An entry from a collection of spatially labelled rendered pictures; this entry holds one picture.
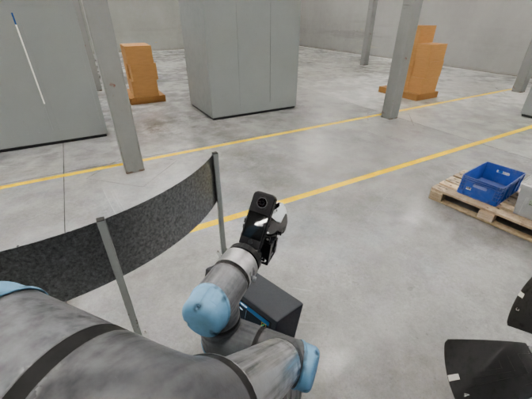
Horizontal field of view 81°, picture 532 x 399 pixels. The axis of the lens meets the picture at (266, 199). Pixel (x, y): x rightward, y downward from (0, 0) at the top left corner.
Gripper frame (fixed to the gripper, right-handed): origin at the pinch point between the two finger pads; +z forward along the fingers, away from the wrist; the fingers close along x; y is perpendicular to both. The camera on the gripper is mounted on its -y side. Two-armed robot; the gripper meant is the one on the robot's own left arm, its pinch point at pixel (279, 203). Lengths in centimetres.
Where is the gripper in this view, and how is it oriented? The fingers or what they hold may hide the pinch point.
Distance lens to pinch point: 76.0
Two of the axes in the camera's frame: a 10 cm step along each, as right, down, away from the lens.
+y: -1.3, 8.2, 5.5
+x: 9.1, 3.1, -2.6
